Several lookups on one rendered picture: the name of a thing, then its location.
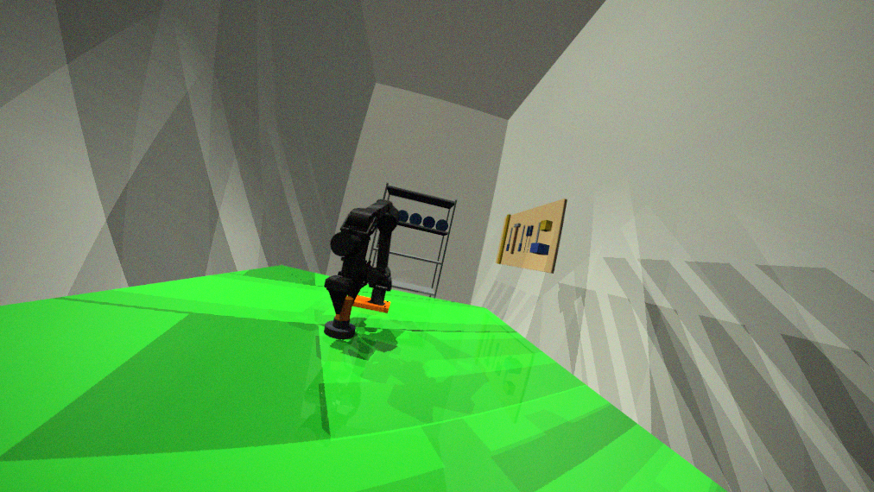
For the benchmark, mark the orange-brown knob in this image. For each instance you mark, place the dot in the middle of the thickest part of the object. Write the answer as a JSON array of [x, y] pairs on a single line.
[[346, 310]]

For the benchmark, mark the dark grey round pedestal with shaft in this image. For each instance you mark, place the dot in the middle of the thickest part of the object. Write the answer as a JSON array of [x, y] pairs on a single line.
[[339, 329]]

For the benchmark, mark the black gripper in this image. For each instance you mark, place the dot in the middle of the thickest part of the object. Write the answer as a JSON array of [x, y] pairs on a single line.
[[347, 283]]

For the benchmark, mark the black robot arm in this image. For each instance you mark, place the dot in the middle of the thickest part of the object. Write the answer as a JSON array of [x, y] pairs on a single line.
[[354, 239]]

